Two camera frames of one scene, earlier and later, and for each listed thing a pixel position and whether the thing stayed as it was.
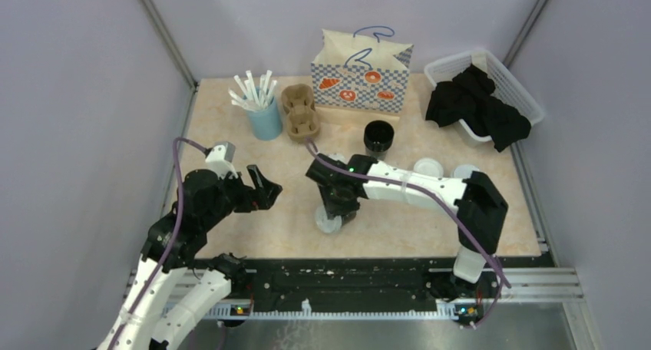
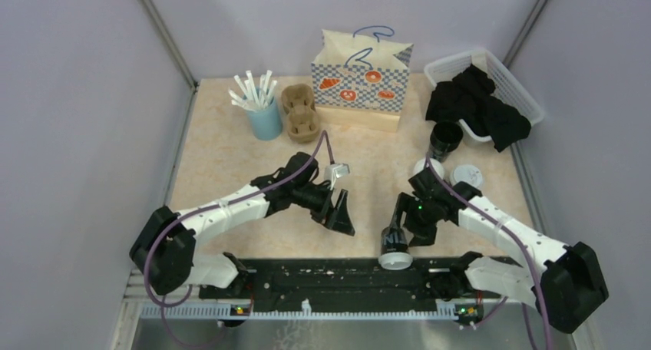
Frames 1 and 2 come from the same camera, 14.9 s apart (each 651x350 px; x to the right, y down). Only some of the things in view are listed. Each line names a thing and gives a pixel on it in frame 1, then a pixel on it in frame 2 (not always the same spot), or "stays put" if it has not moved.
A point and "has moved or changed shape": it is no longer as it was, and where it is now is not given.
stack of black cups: (378, 135) → (446, 137)
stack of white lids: (428, 166) stays put
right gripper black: (333, 209) → (403, 205)
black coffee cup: (345, 219) has moved or changed shape
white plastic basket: (507, 87) stays put
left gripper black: (262, 197) → (336, 219)
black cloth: (468, 98) stays put
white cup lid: (326, 224) has moved or changed shape
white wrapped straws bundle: (256, 97) stays put
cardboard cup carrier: (302, 120) stays put
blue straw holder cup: (266, 123) stays put
